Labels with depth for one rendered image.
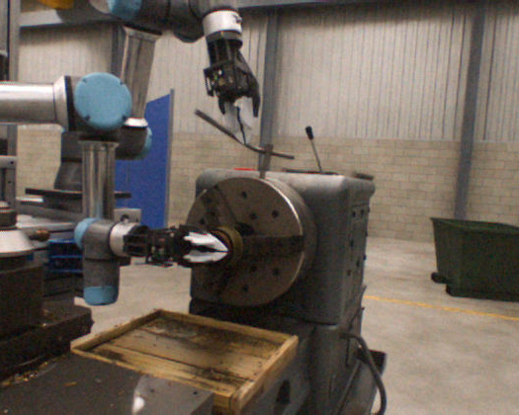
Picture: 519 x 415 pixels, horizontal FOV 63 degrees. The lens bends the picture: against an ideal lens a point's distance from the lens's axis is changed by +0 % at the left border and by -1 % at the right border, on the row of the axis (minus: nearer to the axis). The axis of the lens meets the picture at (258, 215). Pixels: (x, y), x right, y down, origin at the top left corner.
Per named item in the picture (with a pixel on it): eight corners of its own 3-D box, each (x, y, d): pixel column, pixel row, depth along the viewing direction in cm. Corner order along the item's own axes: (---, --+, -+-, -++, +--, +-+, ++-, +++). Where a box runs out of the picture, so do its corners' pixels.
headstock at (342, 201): (256, 265, 182) (262, 173, 179) (370, 282, 164) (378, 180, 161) (179, 296, 128) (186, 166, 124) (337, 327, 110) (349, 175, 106)
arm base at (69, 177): (43, 188, 131) (43, 155, 130) (83, 189, 144) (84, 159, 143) (75, 192, 124) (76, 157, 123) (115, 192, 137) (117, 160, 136)
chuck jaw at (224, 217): (230, 234, 106) (209, 193, 108) (246, 224, 104) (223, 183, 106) (209, 238, 96) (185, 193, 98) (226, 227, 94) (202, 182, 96)
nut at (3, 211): (3, 225, 56) (3, 199, 56) (24, 228, 54) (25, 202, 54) (-27, 227, 52) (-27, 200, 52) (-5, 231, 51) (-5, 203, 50)
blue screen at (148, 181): (82, 225, 911) (85, 115, 891) (120, 225, 953) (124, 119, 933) (135, 265, 562) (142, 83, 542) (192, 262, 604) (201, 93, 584)
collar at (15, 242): (6, 244, 59) (6, 223, 58) (47, 251, 56) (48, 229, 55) (-54, 252, 51) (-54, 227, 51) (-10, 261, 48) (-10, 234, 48)
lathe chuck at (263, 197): (191, 276, 118) (215, 164, 113) (296, 315, 107) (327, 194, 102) (172, 283, 110) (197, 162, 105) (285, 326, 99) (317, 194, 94)
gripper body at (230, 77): (206, 99, 83) (196, 39, 83) (226, 107, 91) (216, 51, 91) (241, 88, 80) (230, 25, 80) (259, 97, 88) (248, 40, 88)
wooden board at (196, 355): (157, 322, 105) (158, 306, 104) (297, 354, 91) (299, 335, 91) (58, 370, 77) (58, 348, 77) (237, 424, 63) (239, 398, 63)
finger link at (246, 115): (235, 141, 83) (227, 95, 83) (248, 144, 88) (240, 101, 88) (250, 137, 82) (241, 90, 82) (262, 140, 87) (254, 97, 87)
